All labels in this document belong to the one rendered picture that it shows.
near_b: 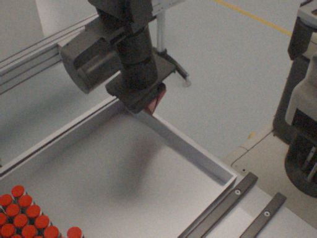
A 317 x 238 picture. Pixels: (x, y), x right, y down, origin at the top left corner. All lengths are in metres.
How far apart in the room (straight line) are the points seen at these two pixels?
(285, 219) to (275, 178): 0.80
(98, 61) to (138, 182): 0.21
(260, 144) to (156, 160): 0.90
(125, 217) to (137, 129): 0.18
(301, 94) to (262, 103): 1.14
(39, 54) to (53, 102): 0.59
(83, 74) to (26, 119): 1.57
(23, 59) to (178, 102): 0.92
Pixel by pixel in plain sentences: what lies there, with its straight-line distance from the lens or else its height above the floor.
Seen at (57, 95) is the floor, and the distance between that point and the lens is 2.07.
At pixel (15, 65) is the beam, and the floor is 0.54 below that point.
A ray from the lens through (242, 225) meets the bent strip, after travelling 0.52.
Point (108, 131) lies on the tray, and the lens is 0.62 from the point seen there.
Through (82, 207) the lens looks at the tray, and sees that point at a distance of 0.54.
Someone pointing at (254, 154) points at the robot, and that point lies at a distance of 1.39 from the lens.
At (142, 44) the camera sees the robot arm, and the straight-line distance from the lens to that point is 0.46.
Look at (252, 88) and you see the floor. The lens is 2.11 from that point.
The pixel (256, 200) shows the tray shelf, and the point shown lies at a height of 0.88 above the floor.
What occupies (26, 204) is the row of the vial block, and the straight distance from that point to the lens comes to 0.51.
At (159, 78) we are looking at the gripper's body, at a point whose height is 1.00.
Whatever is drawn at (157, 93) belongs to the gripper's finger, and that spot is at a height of 0.98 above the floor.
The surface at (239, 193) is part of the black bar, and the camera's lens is 0.53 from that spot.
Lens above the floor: 1.34
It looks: 47 degrees down
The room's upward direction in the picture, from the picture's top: straight up
